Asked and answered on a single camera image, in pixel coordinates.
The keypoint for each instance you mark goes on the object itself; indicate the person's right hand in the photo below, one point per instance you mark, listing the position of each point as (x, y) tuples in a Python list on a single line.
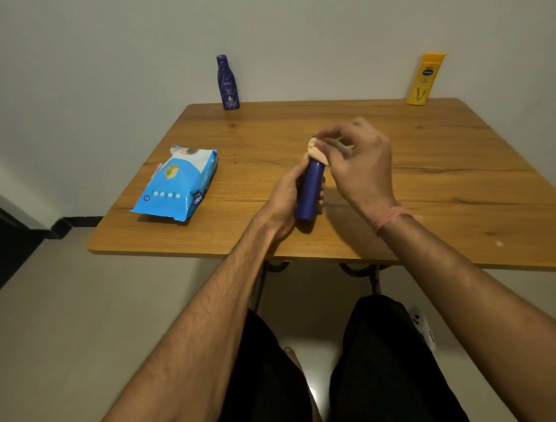
[(365, 174)]

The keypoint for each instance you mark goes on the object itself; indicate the person's left hand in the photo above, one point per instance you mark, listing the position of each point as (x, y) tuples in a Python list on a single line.
[(282, 204)]

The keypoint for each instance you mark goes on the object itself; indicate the dark blue striped bottle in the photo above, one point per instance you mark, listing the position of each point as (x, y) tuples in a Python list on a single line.
[(310, 191)]

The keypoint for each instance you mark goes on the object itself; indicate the white wet wipe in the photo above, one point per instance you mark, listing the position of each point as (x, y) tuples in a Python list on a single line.
[(316, 154)]

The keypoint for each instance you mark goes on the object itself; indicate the blue wet wipes pack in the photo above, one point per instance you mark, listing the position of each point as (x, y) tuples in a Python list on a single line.
[(178, 187)]

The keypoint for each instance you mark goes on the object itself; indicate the yellow bottle orange cap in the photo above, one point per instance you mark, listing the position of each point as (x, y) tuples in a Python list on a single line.
[(425, 82)]

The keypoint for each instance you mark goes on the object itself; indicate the dark blue bottle white print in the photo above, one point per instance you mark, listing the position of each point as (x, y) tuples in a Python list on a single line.
[(228, 84)]

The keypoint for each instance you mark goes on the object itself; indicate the person's right forearm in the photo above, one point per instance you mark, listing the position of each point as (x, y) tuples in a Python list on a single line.
[(478, 300)]

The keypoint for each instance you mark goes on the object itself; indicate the person's left forearm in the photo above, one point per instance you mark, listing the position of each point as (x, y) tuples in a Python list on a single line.
[(195, 339)]

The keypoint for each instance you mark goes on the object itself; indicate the pink thread wristband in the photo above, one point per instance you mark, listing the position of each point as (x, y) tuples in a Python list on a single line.
[(391, 217)]

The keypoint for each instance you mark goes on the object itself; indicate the wooden table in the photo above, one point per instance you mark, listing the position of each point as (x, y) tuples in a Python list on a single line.
[(456, 174)]

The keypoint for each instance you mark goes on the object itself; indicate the white smartphone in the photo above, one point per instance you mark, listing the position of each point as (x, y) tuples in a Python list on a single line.
[(423, 328)]

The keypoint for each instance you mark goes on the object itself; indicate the black baseboard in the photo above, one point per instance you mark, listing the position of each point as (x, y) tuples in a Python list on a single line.
[(80, 221)]

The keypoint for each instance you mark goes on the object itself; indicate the black door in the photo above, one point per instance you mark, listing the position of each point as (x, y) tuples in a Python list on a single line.
[(17, 252)]

